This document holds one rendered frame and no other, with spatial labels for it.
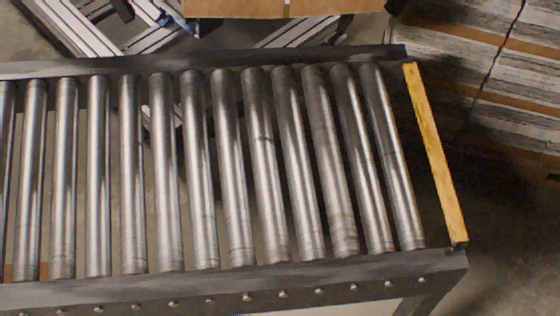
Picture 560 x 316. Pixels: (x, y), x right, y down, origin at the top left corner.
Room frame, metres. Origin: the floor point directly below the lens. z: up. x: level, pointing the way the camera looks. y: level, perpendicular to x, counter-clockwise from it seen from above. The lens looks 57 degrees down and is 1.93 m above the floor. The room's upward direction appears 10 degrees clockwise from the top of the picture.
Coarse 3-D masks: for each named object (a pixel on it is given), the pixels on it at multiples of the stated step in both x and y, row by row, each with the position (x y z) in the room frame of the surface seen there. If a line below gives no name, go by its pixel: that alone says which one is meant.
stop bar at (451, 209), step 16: (416, 80) 0.96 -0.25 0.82; (416, 96) 0.92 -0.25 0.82; (416, 112) 0.89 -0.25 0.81; (432, 128) 0.85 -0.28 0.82; (432, 144) 0.81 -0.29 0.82; (432, 160) 0.77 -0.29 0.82; (448, 176) 0.74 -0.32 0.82; (448, 192) 0.70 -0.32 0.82; (448, 208) 0.67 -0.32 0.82; (448, 224) 0.64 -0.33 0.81; (464, 224) 0.64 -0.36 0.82; (464, 240) 0.60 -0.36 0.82
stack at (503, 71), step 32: (416, 0) 1.34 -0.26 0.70; (448, 0) 1.34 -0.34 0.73; (480, 0) 1.33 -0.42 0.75; (512, 0) 1.33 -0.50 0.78; (544, 0) 1.33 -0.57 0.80; (384, 32) 1.71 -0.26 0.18; (416, 32) 1.34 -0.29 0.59; (512, 32) 1.33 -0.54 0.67; (544, 32) 1.33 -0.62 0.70; (416, 64) 1.34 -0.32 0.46; (448, 64) 1.33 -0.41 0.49; (480, 64) 1.33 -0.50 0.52; (512, 64) 1.32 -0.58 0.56; (544, 64) 1.32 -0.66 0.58; (448, 96) 1.34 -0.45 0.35; (512, 96) 1.33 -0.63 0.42; (544, 96) 1.32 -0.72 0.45; (448, 128) 1.33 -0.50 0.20; (480, 128) 1.33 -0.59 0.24; (512, 128) 1.33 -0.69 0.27; (544, 128) 1.33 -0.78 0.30; (448, 160) 1.33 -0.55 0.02; (512, 160) 1.32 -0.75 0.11
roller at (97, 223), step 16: (96, 80) 0.83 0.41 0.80; (96, 96) 0.79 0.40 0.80; (96, 112) 0.75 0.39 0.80; (96, 128) 0.71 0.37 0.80; (96, 144) 0.68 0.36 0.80; (96, 160) 0.64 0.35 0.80; (96, 176) 0.61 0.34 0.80; (96, 192) 0.57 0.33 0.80; (96, 208) 0.54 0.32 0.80; (96, 224) 0.51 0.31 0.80; (96, 240) 0.48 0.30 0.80; (96, 256) 0.45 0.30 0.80; (96, 272) 0.42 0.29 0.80
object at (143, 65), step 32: (0, 64) 0.82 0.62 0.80; (32, 64) 0.84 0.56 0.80; (64, 64) 0.85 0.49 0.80; (96, 64) 0.87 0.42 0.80; (128, 64) 0.88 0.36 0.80; (160, 64) 0.90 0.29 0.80; (192, 64) 0.91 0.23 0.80; (224, 64) 0.93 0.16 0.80; (256, 64) 0.94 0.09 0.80; (288, 64) 0.96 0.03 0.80; (320, 64) 0.98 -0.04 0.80; (352, 64) 1.00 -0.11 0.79; (384, 64) 1.02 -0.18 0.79
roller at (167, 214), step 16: (160, 80) 0.85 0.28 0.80; (160, 96) 0.81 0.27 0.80; (160, 112) 0.78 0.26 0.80; (160, 128) 0.74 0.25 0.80; (160, 144) 0.70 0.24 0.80; (160, 160) 0.67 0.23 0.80; (176, 160) 0.68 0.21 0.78; (160, 176) 0.63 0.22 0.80; (176, 176) 0.65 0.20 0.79; (160, 192) 0.60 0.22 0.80; (176, 192) 0.61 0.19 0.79; (160, 208) 0.57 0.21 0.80; (176, 208) 0.58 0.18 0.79; (160, 224) 0.54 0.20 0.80; (176, 224) 0.54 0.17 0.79; (160, 240) 0.51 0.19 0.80; (176, 240) 0.51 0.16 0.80; (160, 256) 0.48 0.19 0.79; (176, 256) 0.48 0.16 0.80; (160, 272) 0.45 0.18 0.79
